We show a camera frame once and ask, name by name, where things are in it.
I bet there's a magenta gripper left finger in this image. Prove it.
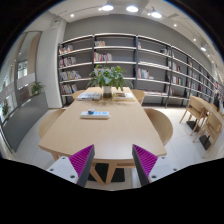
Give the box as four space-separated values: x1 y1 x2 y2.
46 144 96 188

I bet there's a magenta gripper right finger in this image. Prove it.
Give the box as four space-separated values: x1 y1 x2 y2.
131 143 178 187

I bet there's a red and blue charger plug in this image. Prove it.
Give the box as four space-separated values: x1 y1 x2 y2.
88 108 95 114

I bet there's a wooden chair near right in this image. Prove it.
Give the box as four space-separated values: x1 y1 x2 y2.
144 108 173 145

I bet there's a white power strip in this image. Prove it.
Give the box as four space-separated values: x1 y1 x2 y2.
80 111 110 119

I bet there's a long wooden table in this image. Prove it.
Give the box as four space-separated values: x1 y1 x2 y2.
38 86 168 185

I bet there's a wooden chair near left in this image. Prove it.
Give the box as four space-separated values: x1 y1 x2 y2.
39 109 64 138

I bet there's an open magazine left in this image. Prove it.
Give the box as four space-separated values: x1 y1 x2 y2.
76 92 102 100

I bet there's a wooden chair far right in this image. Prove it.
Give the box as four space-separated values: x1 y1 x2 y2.
132 89 145 104

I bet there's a wooden chair far left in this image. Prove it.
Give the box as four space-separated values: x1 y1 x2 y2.
72 90 85 100

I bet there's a book stack right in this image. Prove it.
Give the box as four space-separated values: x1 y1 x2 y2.
112 92 134 101

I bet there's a wooden chair at side table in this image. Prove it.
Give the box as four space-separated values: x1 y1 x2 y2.
185 96 206 135

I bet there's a small potted plant left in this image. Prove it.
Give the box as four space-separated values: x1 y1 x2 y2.
31 81 44 96

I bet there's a green potted plant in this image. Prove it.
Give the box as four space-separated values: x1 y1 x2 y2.
87 65 133 98

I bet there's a potted plant far left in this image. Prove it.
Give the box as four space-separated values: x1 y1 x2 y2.
2 102 11 120

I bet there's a grey wall bookshelf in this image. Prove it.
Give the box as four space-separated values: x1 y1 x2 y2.
58 33 224 107

